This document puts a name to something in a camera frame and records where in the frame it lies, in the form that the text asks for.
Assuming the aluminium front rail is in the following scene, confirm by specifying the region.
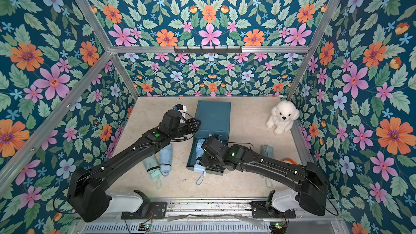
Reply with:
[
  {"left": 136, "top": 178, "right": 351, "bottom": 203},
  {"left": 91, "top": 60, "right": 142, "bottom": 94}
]
[{"left": 69, "top": 198, "right": 350, "bottom": 234}]

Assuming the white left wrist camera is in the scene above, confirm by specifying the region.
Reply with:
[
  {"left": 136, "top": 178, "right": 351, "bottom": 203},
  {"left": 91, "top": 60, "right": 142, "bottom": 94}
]
[{"left": 173, "top": 104, "right": 187, "bottom": 113}]

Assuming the mint green umbrella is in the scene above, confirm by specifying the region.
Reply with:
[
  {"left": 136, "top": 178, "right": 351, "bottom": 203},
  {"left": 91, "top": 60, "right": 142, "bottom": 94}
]
[
  {"left": 261, "top": 145, "right": 275, "bottom": 159},
  {"left": 143, "top": 154, "right": 162, "bottom": 189}
]

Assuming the teal drawer cabinet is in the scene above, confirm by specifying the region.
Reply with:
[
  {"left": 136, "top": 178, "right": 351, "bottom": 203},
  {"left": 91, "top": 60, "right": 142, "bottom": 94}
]
[{"left": 186, "top": 100, "right": 231, "bottom": 171}]

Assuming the light blue umbrella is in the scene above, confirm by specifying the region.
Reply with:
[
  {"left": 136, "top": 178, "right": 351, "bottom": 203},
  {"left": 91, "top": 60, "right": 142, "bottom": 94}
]
[
  {"left": 159, "top": 144, "right": 173, "bottom": 177},
  {"left": 193, "top": 139, "right": 206, "bottom": 186}
]

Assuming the white plush dog toy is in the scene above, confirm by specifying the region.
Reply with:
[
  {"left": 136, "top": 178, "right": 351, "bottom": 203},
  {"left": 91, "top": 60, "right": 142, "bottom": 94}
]
[{"left": 266, "top": 100, "right": 300, "bottom": 136}]

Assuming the mint green umbrella right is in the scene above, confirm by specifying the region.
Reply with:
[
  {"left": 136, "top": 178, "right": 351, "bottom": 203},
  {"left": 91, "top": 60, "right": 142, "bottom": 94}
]
[{"left": 261, "top": 145, "right": 275, "bottom": 159}]

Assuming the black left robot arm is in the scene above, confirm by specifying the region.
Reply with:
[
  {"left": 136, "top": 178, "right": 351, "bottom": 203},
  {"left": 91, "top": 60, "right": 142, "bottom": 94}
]
[{"left": 67, "top": 109, "right": 201, "bottom": 223}]

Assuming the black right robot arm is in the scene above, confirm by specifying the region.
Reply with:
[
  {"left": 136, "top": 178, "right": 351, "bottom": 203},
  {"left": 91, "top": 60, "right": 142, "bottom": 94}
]
[{"left": 201, "top": 135, "right": 328, "bottom": 217}]

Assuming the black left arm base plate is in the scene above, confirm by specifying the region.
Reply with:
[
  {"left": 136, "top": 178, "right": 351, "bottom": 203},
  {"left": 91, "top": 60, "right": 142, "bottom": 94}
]
[{"left": 121, "top": 201, "right": 167, "bottom": 220}]

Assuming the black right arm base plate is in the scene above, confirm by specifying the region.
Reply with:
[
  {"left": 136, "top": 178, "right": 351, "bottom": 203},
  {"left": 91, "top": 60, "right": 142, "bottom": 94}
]
[{"left": 250, "top": 201, "right": 296, "bottom": 219}]

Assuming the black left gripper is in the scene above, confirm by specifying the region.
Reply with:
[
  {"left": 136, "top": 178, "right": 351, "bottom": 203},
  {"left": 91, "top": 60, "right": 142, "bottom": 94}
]
[{"left": 168, "top": 118, "right": 203, "bottom": 141}]

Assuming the mint green umbrella left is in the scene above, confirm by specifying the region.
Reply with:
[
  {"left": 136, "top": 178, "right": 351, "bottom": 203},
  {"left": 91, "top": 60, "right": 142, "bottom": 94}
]
[{"left": 143, "top": 154, "right": 162, "bottom": 189}]

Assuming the black wall hook rail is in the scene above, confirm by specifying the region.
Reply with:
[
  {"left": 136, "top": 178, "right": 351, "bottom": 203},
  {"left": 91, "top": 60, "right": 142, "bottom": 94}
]
[{"left": 173, "top": 46, "right": 243, "bottom": 55}]

